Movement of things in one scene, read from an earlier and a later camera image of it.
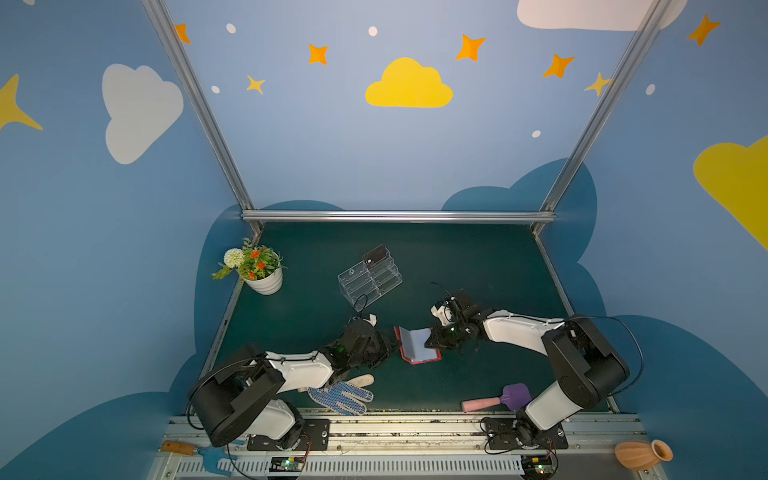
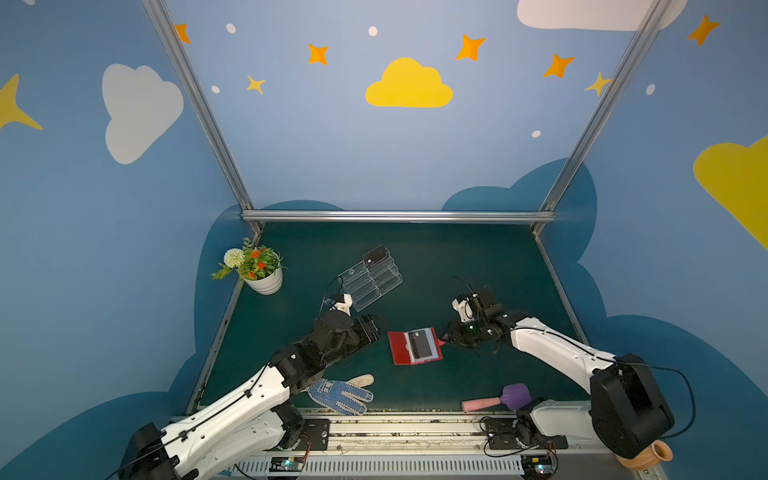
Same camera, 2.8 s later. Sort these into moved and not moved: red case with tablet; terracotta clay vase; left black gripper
Moved: left black gripper
Not moved: red case with tablet; terracotta clay vase
